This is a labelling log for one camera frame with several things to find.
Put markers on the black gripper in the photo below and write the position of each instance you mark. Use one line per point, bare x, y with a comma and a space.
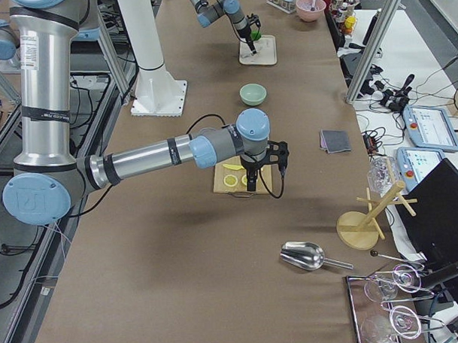
246, 36
250, 165

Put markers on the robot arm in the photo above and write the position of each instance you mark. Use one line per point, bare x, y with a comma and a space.
209, 11
48, 180

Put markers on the mint green bowl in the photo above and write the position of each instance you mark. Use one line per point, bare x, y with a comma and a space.
253, 94

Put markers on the pink ribbed bowl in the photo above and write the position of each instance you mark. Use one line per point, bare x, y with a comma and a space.
309, 13

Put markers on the top stacked lemon slice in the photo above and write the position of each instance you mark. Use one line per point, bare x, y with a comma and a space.
244, 180

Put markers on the cream rabbit tray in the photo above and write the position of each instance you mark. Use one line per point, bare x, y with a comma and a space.
266, 52

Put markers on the green lime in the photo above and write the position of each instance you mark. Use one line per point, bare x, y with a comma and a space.
255, 36

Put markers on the single lemon slice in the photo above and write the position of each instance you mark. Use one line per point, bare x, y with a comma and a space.
230, 180

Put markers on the bamboo cutting board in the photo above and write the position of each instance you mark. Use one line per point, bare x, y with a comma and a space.
240, 190

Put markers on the yellow plastic knife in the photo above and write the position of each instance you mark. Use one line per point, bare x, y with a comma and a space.
233, 167

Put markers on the grey and pink cloths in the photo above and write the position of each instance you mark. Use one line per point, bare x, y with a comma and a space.
334, 141

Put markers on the steel scoop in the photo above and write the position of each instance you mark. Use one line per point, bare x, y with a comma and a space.
308, 256

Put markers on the wooden mug tree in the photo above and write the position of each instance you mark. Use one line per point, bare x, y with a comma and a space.
362, 231

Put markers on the blue teach pendant near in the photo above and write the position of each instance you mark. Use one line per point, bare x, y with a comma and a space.
415, 163

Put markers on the blue teach pendant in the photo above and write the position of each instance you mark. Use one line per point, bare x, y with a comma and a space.
415, 163
430, 127

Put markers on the blue teach pendant far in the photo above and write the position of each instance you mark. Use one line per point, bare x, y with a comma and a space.
430, 127

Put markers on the black monitor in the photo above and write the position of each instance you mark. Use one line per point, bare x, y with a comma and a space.
433, 230

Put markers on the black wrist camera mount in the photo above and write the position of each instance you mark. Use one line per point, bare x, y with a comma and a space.
254, 21
277, 153

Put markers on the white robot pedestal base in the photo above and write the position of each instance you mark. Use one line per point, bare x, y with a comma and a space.
157, 93

